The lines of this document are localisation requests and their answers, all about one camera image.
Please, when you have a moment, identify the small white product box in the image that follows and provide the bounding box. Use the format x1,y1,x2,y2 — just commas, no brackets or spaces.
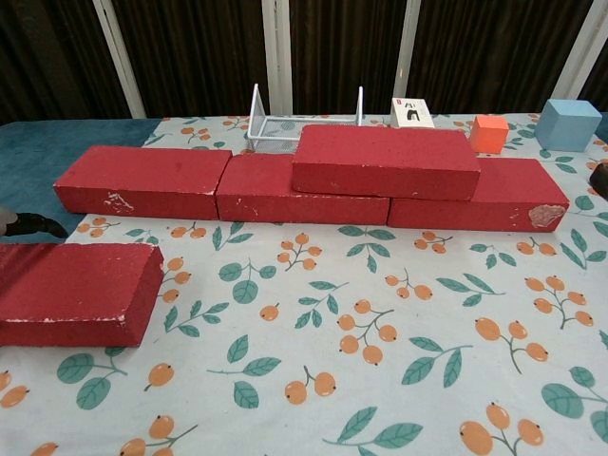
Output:
390,97,435,129

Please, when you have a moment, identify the brown bottle with white cap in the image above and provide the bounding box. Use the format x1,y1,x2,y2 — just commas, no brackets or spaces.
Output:
588,161,608,199

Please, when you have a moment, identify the white wire mesh rack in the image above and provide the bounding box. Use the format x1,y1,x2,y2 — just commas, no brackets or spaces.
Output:
245,84,365,156

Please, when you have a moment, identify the orange cube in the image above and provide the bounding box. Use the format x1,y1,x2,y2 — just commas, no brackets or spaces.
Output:
468,115,510,155

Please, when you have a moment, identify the light blue cube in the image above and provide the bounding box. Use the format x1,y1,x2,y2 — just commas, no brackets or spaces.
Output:
534,99,603,153

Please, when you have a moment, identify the red foam brick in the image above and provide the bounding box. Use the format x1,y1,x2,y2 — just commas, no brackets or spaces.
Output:
291,123,482,201
216,152,391,224
0,241,165,349

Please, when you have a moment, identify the white partition frame post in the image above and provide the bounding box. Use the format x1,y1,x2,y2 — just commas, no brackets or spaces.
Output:
260,0,294,115
392,0,423,104
550,0,608,113
91,0,147,119

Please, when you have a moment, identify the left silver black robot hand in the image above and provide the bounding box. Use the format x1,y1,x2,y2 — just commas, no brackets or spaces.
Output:
0,204,67,239

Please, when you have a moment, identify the red brick with white scratches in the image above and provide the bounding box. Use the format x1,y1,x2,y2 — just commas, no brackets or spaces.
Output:
53,145,234,221

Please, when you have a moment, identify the floral fruit print tablecloth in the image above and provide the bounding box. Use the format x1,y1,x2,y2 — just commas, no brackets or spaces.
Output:
0,112,608,456

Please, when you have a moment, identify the red brick with chipped corner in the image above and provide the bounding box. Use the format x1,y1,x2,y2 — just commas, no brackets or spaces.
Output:
387,157,570,234

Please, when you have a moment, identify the teal table mat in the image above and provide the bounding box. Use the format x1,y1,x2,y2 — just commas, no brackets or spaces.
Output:
0,118,162,243

